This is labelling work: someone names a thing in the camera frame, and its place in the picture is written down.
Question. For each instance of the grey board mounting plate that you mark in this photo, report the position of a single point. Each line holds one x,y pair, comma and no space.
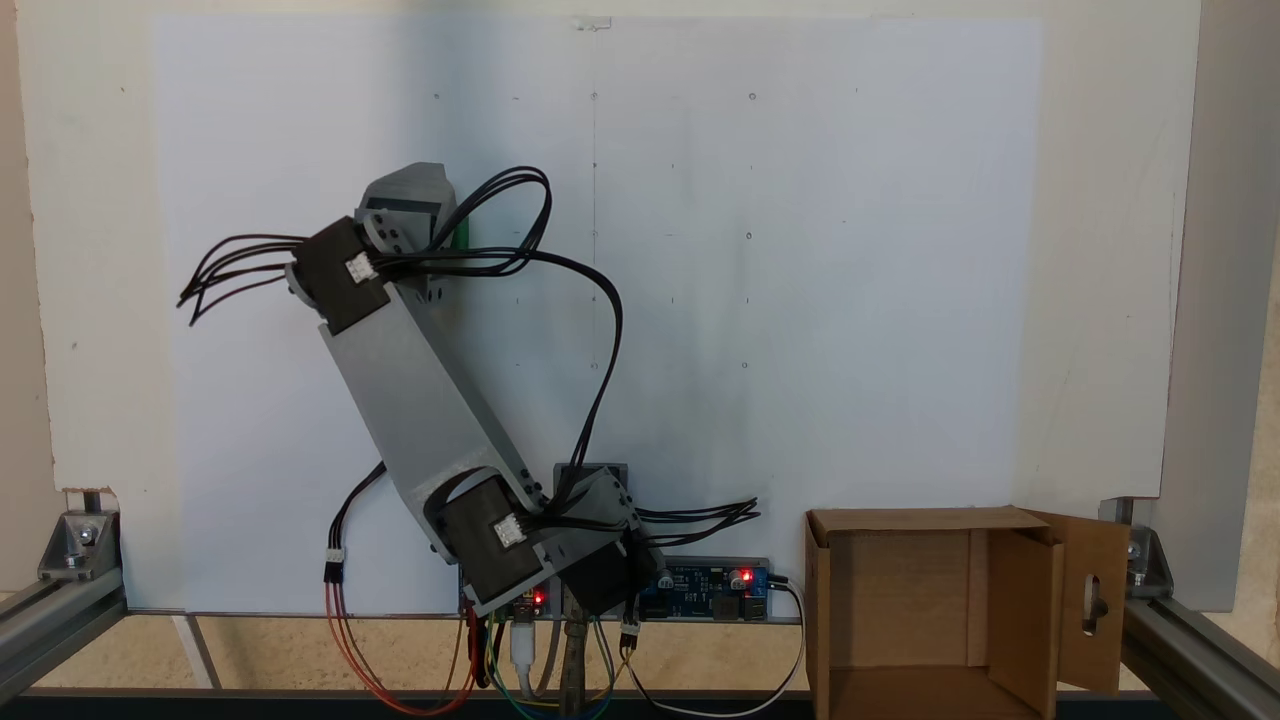
700,560

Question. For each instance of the brown cardboard box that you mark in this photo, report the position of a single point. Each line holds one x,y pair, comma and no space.
900,600

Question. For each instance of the clear tape piece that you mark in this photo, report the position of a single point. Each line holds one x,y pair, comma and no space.
592,22

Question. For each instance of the white paper sheet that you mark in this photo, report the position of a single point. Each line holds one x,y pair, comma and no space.
800,300

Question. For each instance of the small motor controller board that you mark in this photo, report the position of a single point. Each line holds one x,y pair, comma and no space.
528,604

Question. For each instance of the green dice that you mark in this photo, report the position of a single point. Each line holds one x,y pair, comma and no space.
461,238

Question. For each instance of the grey fixed tapered gripper finger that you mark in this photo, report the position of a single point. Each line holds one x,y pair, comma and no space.
410,183

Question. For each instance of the metal table clamp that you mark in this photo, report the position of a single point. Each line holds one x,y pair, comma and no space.
575,660

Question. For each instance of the metal corner bracket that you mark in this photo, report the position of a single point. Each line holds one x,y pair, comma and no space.
80,545
1148,565

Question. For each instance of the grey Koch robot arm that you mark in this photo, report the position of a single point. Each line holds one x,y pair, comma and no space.
420,400

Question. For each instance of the aluminium frame post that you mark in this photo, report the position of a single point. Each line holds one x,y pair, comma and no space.
1200,660
50,640

